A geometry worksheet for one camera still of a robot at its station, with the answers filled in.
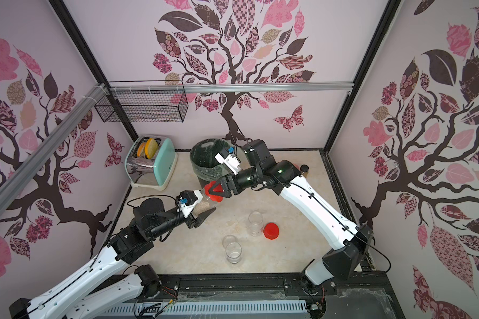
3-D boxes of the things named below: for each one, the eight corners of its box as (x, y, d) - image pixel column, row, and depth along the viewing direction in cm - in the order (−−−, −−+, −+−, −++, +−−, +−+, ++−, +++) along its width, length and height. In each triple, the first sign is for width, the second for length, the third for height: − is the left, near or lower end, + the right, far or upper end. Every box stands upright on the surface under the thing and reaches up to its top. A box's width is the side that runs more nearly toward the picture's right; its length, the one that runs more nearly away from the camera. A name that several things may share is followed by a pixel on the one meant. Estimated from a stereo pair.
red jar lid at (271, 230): (264, 239, 88) (264, 237, 86) (263, 224, 92) (263, 222, 90) (279, 239, 87) (280, 237, 86) (277, 224, 92) (278, 222, 90)
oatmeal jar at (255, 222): (248, 237, 88) (248, 225, 78) (248, 223, 92) (248, 210, 82) (262, 237, 88) (264, 225, 78) (261, 223, 92) (263, 210, 82)
